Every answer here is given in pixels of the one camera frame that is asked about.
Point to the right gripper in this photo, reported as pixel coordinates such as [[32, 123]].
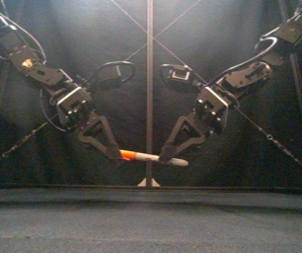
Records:
[[210, 110]]

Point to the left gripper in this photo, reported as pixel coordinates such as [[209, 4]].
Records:
[[75, 105]]

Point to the grey marker pen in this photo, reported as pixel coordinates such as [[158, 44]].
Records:
[[148, 157]]

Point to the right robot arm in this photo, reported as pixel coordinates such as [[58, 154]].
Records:
[[262, 62]]

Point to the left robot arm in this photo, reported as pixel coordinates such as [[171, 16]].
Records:
[[34, 67]]

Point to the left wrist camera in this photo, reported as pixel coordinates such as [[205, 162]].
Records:
[[110, 78]]

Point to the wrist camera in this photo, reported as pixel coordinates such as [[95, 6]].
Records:
[[180, 76], [110, 78]]

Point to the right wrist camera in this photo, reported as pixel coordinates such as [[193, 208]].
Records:
[[180, 76]]

